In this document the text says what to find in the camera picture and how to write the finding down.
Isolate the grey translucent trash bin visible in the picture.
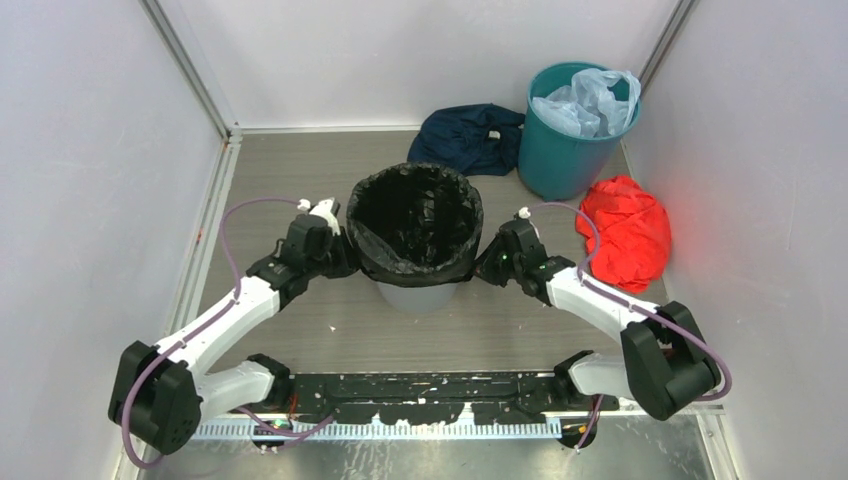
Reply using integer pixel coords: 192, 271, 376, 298
377, 282, 458, 314

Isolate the black trash bag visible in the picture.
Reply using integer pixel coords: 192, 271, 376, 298
346, 163, 484, 288

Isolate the teal plastic bucket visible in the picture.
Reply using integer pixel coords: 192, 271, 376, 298
518, 62, 641, 200

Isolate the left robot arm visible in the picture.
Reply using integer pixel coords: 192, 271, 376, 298
107, 210, 358, 455

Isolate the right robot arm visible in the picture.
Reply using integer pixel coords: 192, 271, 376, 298
473, 218, 723, 420

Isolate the dark navy cloth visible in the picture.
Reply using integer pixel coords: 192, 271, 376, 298
407, 103, 525, 176

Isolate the red cloth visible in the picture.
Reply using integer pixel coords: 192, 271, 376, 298
575, 175, 672, 294

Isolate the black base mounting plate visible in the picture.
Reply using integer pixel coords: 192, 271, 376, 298
247, 371, 594, 426

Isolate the light blue plastic bag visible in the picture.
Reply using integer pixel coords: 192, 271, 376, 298
530, 68, 642, 139

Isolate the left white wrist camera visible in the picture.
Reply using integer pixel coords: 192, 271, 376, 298
297, 197, 341, 236

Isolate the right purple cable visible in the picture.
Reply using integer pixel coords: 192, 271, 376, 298
526, 201, 734, 453

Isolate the aluminium frame rail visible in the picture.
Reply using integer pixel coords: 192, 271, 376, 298
157, 122, 243, 338

